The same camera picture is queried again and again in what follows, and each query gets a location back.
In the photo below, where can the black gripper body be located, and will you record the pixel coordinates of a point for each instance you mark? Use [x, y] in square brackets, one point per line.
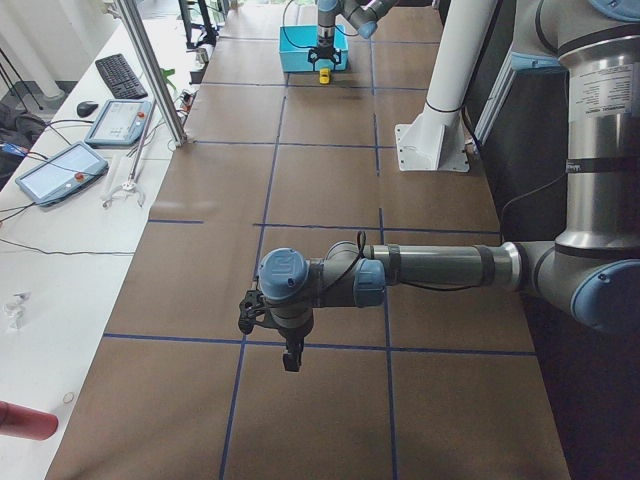
[325, 43]
[291, 335]

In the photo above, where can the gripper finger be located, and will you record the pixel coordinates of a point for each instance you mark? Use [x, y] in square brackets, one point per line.
[335, 57]
[313, 57]
[251, 308]
[292, 357]

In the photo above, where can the yellow beetle toy car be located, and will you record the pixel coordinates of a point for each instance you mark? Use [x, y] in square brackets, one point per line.
[325, 76]

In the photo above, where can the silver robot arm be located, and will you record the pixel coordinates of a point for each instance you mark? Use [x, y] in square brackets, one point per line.
[363, 19]
[590, 270]

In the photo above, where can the light blue plastic bin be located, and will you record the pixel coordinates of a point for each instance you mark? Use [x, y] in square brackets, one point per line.
[296, 43]

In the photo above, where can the black keyboard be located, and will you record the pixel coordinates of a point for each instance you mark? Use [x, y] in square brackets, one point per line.
[120, 79]

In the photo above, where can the far teach pendant tablet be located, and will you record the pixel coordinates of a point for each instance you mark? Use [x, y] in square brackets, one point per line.
[119, 123]

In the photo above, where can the teach pendant tablet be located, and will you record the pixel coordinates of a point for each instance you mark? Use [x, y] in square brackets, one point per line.
[65, 174]
[119, 123]

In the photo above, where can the near teach pendant tablet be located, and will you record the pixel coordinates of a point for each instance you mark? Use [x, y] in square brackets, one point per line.
[65, 174]

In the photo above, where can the black computer mouse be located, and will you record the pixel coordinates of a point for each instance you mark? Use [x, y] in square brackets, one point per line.
[86, 108]

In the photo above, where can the crumpled white paper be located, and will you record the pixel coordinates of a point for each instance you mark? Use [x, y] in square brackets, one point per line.
[14, 310]

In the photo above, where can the red cylinder bottle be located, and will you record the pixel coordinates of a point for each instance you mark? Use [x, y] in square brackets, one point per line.
[22, 422]

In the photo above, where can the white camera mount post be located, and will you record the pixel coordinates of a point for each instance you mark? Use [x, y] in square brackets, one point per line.
[435, 140]

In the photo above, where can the aluminium frame post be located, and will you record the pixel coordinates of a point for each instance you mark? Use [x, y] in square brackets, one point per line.
[127, 12]

